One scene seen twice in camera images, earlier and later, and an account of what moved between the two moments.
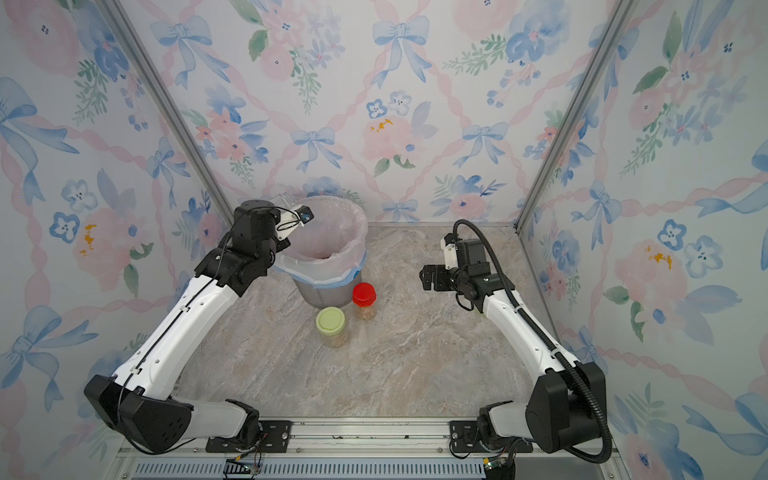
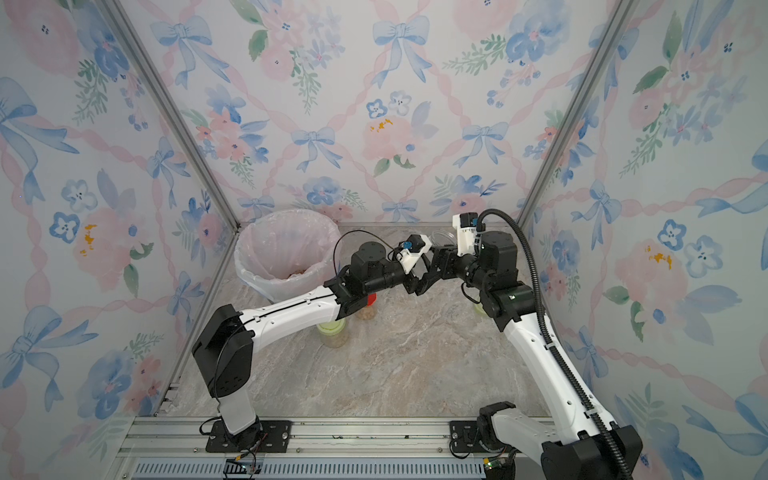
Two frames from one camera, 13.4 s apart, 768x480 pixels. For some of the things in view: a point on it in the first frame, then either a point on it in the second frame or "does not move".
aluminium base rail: (373, 449) does not move
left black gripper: (285, 245) to (421, 288)
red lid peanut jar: (364, 295) does not move
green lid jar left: (331, 322) does not move
